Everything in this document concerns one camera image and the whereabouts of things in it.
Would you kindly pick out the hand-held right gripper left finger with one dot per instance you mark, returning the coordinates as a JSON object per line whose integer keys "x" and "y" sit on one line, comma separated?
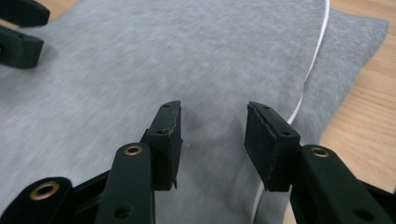
{"x": 162, "y": 146}

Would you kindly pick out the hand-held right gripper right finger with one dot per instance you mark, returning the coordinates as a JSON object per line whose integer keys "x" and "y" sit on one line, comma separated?
{"x": 274, "y": 152}

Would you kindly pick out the gray sweat shorts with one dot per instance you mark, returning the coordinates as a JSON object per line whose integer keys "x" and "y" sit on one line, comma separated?
{"x": 155, "y": 62}

